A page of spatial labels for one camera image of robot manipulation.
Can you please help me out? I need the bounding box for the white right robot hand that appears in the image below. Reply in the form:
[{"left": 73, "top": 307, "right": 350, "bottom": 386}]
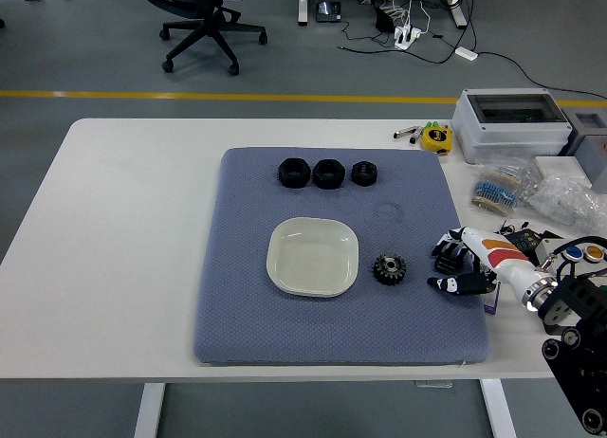
[{"left": 426, "top": 226, "right": 547, "bottom": 300}]

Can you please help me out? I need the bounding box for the large black gear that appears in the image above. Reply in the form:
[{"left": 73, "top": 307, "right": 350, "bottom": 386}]
[{"left": 372, "top": 252, "right": 408, "bottom": 287}]

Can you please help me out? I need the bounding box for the white flat box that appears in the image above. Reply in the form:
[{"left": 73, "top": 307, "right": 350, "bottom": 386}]
[{"left": 534, "top": 155, "right": 594, "bottom": 188}]

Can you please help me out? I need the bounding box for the grey box with red button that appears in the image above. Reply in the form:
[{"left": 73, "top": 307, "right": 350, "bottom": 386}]
[{"left": 563, "top": 109, "right": 607, "bottom": 195}]

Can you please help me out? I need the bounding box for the small black hex nut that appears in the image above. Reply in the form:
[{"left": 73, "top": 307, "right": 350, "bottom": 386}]
[{"left": 350, "top": 159, "right": 379, "bottom": 187}]

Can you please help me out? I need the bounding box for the large black hex nut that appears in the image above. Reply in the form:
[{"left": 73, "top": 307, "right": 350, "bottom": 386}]
[
  {"left": 311, "top": 157, "right": 349, "bottom": 191},
  {"left": 276, "top": 156, "right": 313, "bottom": 190}
]

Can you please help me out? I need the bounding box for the purple printed card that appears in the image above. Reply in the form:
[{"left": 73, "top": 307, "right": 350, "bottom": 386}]
[{"left": 482, "top": 285, "right": 503, "bottom": 316}]

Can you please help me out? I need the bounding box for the bag of blue resistors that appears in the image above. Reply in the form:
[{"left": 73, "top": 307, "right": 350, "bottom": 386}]
[{"left": 467, "top": 158, "right": 542, "bottom": 217}]

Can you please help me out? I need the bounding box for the bag of clear parts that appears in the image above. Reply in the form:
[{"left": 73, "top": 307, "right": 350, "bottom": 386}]
[{"left": 526, "top": 172, "right": 607, "bottom": 238}]

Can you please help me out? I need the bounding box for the yellow tape measure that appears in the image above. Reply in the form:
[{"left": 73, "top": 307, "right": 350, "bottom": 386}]
[{"left": 420, "top": 126, "right": 454, "bottom": 155}]

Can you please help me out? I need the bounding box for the white table leg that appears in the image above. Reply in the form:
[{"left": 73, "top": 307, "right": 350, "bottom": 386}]
[
  {"left": 478, "top": 378, "right": 518, "bottom": 438},
  {"left": 134, "top": 383, "right": 167, "bottom": 438}
]

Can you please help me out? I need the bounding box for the blue-grey quilted mat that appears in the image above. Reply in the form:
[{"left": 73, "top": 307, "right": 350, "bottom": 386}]
[{"left": 192, "top": 146, "right": 492, "bottom": 367}]

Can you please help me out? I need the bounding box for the white square plate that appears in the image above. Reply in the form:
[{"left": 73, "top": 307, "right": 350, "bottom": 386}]
[{"left": 266, "top": 216, "right": 360, "bottom": 300}]

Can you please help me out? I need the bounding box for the white power strip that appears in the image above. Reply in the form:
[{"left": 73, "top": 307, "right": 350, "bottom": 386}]
[{"left": 393, "top": 25, "right": 424, "bottom": 50}]

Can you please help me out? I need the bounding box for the black power brick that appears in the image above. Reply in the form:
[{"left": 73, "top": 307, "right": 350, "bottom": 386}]
[{"left": 375, "top": 6, "right": 397, "bottom": 32}]

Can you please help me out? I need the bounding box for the black desk phone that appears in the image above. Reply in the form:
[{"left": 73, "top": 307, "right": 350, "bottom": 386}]
[{"left": 316, "top": 0, "right": 343, "bottom": 24}]

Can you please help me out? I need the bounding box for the black office chair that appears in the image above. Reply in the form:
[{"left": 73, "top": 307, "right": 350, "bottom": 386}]
[{"left": 140, "top": 0, "right": 269, "bottom": 77}]

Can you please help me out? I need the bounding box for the grey electrical enclosure box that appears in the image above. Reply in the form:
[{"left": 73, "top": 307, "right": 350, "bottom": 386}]
[{"left": 450, "top": 87, "right": 574, "bottom": 164}]

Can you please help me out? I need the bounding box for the black floor cable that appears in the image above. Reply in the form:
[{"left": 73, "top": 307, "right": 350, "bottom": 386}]
[{"left": 337, "top": 18, "right": 607, "bottom": 100}]

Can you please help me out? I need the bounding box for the white floor cable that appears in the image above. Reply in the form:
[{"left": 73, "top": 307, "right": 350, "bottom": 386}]
[{"left": 401, "top": 0, "right": 478, "bottom": 51}]

